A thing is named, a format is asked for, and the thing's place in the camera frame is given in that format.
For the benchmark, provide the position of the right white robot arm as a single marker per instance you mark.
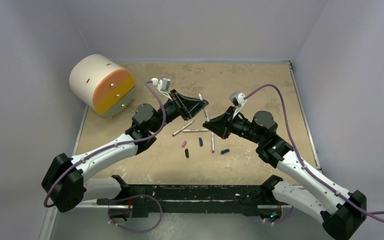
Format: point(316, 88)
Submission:
point(335, 207)

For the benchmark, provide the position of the pen with orange tip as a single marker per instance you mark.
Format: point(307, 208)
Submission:
point(195, 130)

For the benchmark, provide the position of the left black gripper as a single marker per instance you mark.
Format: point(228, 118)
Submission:
point(187, 107)

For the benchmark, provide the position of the pen with red tip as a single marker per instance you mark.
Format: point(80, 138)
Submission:
point(183, 128)

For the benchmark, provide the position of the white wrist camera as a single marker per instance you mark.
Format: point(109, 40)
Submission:
point(239, 100)
point(163, 86)

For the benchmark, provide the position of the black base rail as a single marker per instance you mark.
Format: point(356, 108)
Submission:
point(143, 199)

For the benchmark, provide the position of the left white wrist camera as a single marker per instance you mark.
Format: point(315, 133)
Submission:
point(163, 86)

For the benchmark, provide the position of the pen with magenta end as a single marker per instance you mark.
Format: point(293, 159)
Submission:
point(212, 143)

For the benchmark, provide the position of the aluminium table edge rail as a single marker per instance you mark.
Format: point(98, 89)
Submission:
point(308, 130)

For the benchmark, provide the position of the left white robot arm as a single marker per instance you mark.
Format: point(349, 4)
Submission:
point(64, 181)

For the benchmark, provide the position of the round white drawer cabinet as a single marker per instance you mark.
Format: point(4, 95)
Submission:
point(103, 85)

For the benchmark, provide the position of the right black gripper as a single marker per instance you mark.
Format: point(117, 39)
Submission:
point(227, 123)

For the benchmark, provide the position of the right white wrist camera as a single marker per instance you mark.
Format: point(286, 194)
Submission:
point(239, 100)

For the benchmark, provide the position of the pen with yellow end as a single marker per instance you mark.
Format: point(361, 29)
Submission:
point(207, 119)

